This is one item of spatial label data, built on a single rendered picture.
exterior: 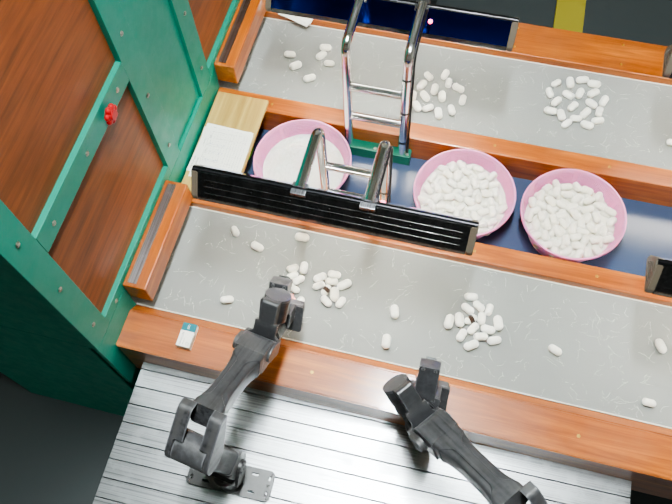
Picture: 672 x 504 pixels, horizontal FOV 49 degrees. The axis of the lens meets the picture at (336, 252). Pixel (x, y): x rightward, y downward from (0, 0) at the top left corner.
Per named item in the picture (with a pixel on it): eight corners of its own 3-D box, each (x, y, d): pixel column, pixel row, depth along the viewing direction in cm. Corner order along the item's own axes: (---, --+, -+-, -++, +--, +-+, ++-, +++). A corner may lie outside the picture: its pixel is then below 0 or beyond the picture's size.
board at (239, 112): (233, 201, 195) (232, 199, 194) (179, 190, 197) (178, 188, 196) (269, 102, 209) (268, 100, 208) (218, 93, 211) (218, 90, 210)
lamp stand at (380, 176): (376, 293, 192) (378, 208, 152) (302, 277, 195) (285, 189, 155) (392, 230, 200) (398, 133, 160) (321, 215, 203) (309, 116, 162)
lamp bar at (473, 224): (472, 257, 155) (476, 241, 148) (192, 199, 164) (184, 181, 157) (478, 224, 158) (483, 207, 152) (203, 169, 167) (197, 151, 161)
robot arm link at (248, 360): (244, 322, 156) (166, 419, 132) (282, 337, 154) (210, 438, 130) (239, 363, 163) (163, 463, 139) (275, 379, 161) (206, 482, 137)
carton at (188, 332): (190, 350, 177) (189, 348, 176) (177, 347, 178) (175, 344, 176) (199, 327, 180) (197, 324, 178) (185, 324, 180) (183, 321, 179)
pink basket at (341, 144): (369, 193, 205) (369, 175, 196) (283, 235, 200) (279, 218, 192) (325, 125, 216) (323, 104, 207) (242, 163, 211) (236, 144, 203)
